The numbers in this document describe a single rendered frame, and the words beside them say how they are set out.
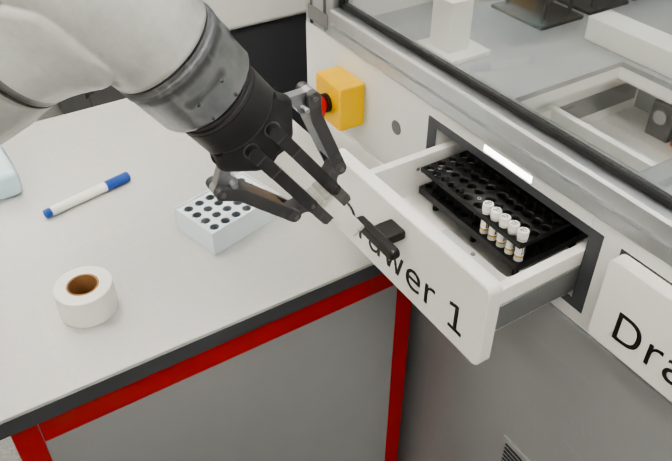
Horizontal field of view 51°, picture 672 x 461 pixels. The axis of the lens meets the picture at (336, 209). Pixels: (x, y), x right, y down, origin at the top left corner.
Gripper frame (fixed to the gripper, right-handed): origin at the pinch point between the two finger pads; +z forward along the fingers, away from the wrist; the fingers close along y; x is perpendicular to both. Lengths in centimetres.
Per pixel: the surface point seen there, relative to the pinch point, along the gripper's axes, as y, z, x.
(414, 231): 4.0, 8.4, -2.7
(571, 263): 13.3, 19.5, -12.6
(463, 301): 2.2, 11.0, -11.2
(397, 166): 9.0, 15.3, 11.4
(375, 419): -22, 56, 11
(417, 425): -19, 66, 10
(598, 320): 10.7, 22.3, -17.9
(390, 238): 1.7, 8.0, -1.4
